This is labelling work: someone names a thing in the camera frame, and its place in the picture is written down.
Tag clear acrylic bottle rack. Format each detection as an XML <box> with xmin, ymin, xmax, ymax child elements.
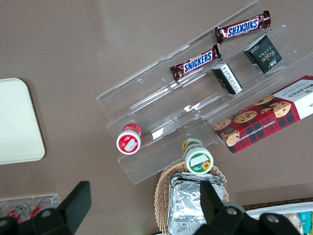
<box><xmin>0</xmin><ymin>193</ymin><xmax>61</xmax><ymax>223</ymax></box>

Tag black box with Face print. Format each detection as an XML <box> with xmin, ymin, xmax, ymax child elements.
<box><xmin>244</xmin><ymin>34</ymin><xmax>284</xmax><ymax>74</ymax></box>

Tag black box with white label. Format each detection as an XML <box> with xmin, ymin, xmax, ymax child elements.
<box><xmin>211</xmin><ymin>63</ymin><xmax>244</xmax><ymax>95</ymax></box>

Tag stacked aluminium foil containers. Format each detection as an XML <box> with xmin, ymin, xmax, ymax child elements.
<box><xmin>167</xmin><ymin>172</ymin><xmax>226</xmax><ymax>235</ymax></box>

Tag rice cracker snack pack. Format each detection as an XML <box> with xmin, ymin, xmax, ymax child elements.
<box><xmin>281</xmin><ymin>212</ymin><xmax>304</xmax><ymax>232</ymax></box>

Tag oval light wicker basket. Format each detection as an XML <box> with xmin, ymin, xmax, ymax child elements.
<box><xmin>154</xmin><ymin>160</ymin><xmax>230</xmax><ymax>235</ymax></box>

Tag teal snack packet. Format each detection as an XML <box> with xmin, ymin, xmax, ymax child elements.
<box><xmin>297</xmin><ymin>211</ymin><xmax>313</xmax><ymax>235</ymax></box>

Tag white rectangular snack bin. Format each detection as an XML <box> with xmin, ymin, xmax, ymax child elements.
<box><xmin>243</xmin><ymin>201</ymin><xmax>313</xmax><ymax>235</ymax></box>

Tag Snickers chocolate bar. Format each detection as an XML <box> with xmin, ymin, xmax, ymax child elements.
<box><xmin>214</xmin><ymin>10</ymin><xmax>272</xmax><ymax>45</ymax></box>
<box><xmin>170</xmin><ymin>44</ymin><xmax>222</xmax><ymax>82</ymax></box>

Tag clear acrylic stepped stand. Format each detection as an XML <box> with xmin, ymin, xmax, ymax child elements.
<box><xmin>164</xmin><ymin>0</ymin><xmax>313</xmax><ymax>145</ymax></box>
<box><xmin>96</xmin><ymin>57</ymin><xmax>217</xmax><ymax>186</ymax></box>

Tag cream plastic serving tray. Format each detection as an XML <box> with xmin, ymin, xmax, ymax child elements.
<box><xmin>0</xmin><ymin>77</ymin><xmax>46</xmax><ymax>165</ymax></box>

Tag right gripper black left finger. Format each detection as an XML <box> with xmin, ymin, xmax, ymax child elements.
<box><xmin>0</xmin><ymin>181</ymin><xmax>92</xmax><ymax>235</ymax></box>

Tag green lidded sunflower cup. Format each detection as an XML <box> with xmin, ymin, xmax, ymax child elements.
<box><xmin>181</xmin><ymin>138</ymin><xmax>214</xmax><ymax>175</ymax></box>

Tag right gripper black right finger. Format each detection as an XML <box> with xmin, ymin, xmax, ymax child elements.
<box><xmin>193</xmin><ymin>180</ymin><xmax>303</xmax><ymax>235</ymax></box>

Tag red lidded snack cup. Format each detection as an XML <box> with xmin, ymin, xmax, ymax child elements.
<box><xmin>116</xmin><ymin>123</ymin><xmax>143</xmax><ymax>155</ymax></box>

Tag red tartan Walkers shortbread box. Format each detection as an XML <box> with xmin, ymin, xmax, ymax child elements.
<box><xmin>212</xmin><ymin>75</ymin><xmax>313</xmax><ymax>154</ymax></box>

